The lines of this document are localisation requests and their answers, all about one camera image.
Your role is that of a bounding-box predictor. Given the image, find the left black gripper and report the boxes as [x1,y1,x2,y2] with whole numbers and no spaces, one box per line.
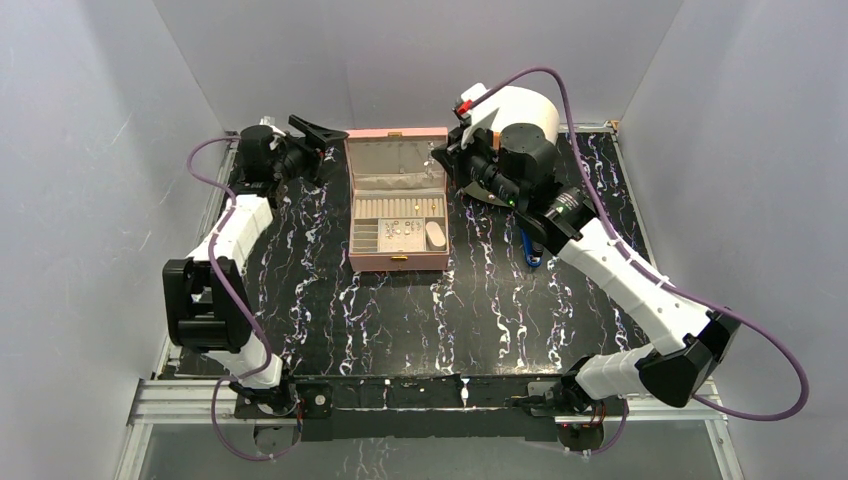
[271,120,348,188]

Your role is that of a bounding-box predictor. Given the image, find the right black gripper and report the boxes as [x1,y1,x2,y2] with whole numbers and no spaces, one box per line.
[432,118,525,211]

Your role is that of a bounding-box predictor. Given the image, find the pink jewelry box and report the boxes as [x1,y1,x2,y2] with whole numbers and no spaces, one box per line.
[344,127,451,273]

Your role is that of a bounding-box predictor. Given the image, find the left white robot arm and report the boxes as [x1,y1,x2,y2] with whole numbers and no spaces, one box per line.
[162,115,348,416]

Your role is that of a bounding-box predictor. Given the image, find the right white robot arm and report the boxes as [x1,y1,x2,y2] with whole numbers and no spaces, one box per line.
[431,124,739,414]

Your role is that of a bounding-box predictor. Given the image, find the round three-drawer organizer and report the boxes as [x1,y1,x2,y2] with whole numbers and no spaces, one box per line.
[457,86,561,200]

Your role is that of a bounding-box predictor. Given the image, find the blue stapler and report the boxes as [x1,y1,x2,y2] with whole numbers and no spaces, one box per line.
[521,229,544,268]

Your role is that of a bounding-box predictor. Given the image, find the white oval pad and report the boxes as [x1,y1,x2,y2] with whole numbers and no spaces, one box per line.
[425,221,447,251]

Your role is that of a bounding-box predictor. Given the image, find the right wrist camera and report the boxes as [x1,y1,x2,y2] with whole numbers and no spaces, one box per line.
[458,82,504,149]

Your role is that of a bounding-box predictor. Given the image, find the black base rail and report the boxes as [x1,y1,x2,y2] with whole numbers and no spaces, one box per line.
[294,374,624,447]

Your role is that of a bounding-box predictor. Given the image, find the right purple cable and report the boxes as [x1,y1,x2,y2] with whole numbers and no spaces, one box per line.
[463,66,811,456]

